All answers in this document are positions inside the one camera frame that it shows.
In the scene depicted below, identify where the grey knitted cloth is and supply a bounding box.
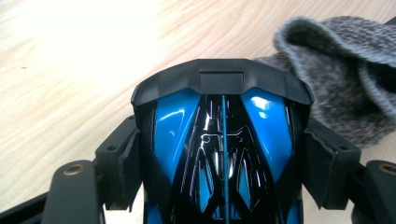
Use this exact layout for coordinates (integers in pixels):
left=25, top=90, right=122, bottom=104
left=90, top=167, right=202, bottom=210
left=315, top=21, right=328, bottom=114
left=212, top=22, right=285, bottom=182
left=255, top=15, right=396, bottom=149

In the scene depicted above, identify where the blue and black toy car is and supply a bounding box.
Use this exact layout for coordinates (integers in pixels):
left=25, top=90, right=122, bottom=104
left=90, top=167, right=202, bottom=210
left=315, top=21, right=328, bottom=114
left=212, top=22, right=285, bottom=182
left=130, top=58, right=316, bottom=224

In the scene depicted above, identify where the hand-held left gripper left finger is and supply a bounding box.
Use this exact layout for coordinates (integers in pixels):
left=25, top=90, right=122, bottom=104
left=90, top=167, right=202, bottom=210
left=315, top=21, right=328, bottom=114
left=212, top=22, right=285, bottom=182
left=40, top=115, right=145, bottom=224

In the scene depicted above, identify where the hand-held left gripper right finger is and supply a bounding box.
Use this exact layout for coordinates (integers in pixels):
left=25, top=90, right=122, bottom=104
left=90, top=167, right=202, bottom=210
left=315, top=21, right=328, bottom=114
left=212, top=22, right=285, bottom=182
left=303, top=119, right=396, bottom=224

